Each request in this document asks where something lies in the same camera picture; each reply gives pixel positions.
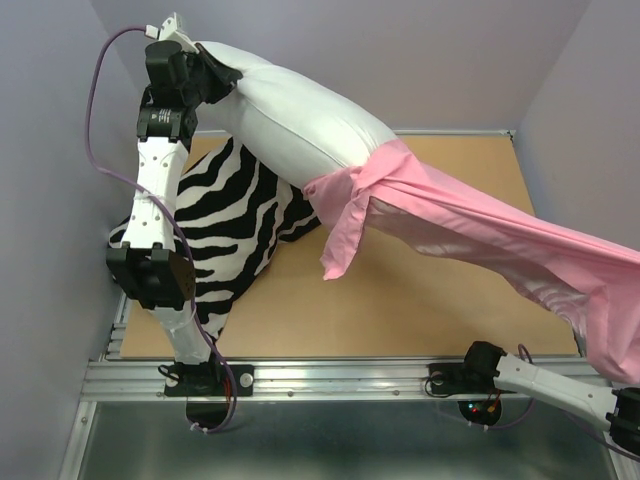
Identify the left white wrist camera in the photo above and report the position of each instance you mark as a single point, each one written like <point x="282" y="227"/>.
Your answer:
<point x="171" y="29"/>

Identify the plain pink pillow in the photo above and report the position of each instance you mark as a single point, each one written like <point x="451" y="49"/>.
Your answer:
<point x="589" y="282"/>

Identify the zebra striped pillow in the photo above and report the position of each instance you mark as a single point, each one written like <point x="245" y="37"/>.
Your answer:
<point x="234" y="212"/>

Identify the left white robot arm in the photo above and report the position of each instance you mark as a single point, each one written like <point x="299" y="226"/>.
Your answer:
<point x="146" y="264"/>

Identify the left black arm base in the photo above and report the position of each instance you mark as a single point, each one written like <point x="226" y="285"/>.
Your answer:
<point x="208" y="379"/>

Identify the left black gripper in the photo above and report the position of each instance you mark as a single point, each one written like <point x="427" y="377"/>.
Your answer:
<point x="222" y="76"/>

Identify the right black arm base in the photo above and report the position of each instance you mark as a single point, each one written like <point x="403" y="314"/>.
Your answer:
<point x="445" y="379"/>

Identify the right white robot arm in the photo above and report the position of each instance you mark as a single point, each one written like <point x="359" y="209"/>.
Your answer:
<point x="614" y="411"/>

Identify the aluminium frame rail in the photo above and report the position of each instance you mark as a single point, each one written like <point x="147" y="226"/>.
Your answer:
<point x="385" y="379"/>

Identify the white pillow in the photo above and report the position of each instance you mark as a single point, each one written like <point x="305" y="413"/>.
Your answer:
<point x="298" y="128"/>

